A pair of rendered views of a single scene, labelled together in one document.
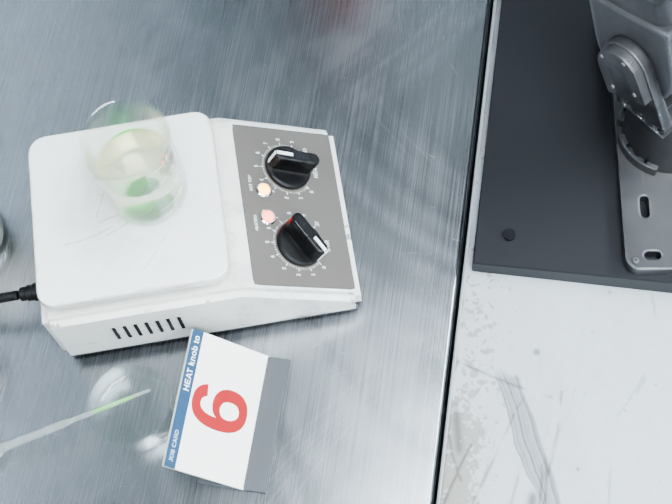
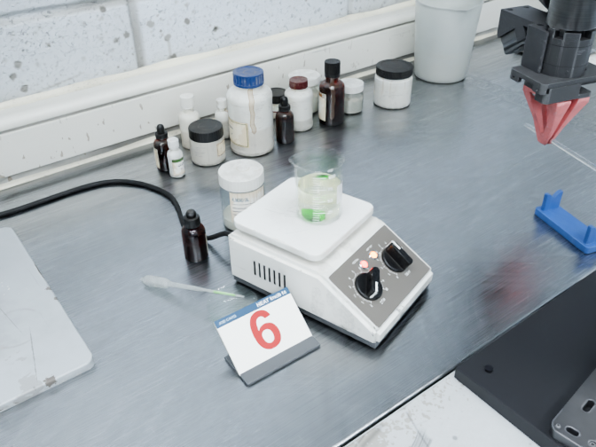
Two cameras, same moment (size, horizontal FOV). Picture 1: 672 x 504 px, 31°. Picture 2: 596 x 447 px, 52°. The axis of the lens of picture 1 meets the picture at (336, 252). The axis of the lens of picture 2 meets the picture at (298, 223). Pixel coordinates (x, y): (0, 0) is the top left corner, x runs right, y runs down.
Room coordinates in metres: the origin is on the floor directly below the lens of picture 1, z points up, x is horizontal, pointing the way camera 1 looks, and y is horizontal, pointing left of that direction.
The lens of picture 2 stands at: (-0.10, -0.22, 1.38)
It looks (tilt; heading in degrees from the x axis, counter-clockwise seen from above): 35 degrees down; 38
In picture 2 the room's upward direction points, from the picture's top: 1 degrees counter-clockwise
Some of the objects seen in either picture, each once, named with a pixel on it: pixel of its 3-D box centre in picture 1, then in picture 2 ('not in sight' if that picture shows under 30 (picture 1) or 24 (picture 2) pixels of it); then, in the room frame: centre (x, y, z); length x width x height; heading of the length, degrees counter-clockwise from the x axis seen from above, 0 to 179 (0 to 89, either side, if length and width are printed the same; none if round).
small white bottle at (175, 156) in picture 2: not in sight; (175, 157); (0.43, 0.42, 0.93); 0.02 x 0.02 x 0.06
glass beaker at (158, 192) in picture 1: (133, 167); (316, 185); (0.36, 0.11, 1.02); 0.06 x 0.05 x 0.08; 132
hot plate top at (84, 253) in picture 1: (127, 208); (304, 215); (0.36, 0.13, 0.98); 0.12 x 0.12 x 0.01; 1
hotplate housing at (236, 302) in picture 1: (180, 230); (323, 254); (0.36, 0.10, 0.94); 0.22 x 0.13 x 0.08; 91
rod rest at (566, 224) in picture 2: not in sight; (571, 219); (0.63, -0.10, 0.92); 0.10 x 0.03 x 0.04; 58
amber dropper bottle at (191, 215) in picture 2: not in sight; (193, 233); (0.30, 0.26, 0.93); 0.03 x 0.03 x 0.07
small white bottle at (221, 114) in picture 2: not in sight; (223, 117); (0.57, 0.45, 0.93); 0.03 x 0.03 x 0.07
